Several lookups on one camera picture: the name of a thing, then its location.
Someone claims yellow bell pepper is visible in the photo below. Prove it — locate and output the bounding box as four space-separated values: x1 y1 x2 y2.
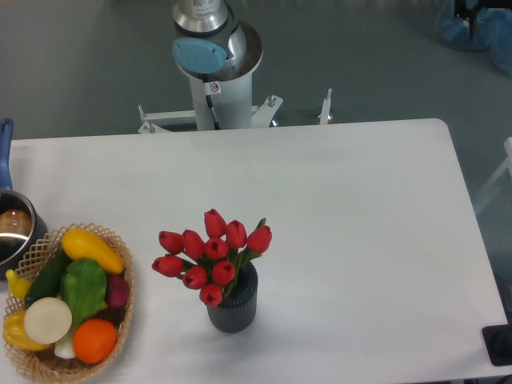
3 310 51 351

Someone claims red tulip bouquet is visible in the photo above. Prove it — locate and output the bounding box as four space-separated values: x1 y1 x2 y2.
151 209 273 307

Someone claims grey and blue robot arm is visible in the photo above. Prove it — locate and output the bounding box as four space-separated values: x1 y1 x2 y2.
173 1 262 82

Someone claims yellow squash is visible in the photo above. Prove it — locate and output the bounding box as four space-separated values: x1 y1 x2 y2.
61 228 125 274

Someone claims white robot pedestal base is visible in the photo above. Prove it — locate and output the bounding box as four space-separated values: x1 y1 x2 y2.
137 74 334 134

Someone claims white frame at right edge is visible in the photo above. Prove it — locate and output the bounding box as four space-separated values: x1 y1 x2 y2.
473 137 511 215

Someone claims green lettuce leaf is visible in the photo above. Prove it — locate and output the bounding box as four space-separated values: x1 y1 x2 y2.
54 258 108 359

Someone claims dark green cucumber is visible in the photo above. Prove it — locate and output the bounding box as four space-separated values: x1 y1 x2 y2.
24 249 71 308

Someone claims yellow banana tip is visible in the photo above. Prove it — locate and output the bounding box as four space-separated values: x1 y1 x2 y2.
5 270 32 302

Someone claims dark grey ribbed vase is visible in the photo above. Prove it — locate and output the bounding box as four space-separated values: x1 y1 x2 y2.
207 262 258 334

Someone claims blue plastic bag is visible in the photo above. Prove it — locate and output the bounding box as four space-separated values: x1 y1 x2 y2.
434 1 511 76

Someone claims dark pot with blue handle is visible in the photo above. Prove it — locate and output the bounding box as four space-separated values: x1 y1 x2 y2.
1 118 47 281

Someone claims black device at table edge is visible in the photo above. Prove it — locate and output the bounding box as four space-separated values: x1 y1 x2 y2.
482 324 511 366

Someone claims orange fruit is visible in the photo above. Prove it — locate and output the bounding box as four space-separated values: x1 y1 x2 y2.
73 318 117 364

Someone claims woven wicker basket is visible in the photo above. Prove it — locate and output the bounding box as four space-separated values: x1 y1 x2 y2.
1 223 135 383

